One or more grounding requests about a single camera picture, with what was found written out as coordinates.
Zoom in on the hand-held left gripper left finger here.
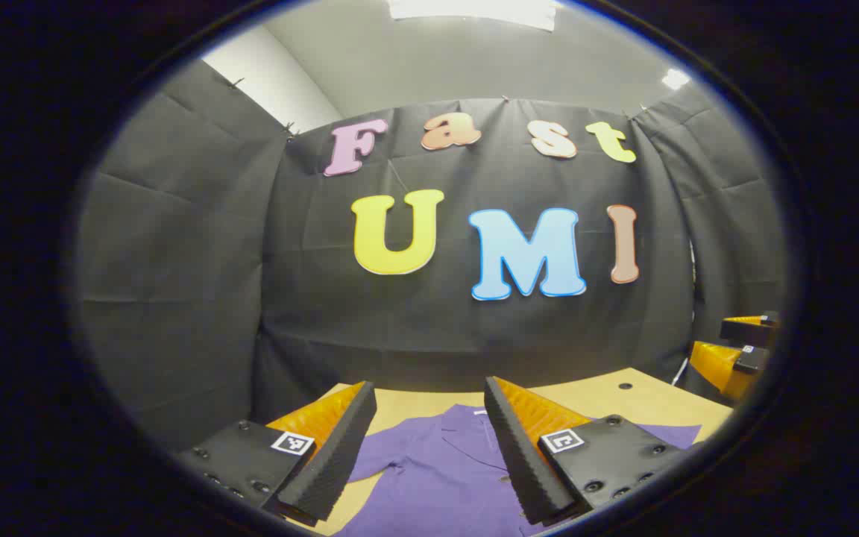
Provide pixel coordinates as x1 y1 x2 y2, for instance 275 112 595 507
176 380 378 527

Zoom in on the purple knit cardigan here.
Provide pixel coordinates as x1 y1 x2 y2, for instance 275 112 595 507
333 403 702 537

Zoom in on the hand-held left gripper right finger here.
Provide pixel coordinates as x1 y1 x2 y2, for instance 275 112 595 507
483 376 699 527

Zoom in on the large ceiling light panel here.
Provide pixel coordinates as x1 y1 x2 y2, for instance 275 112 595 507
387 0 558 32

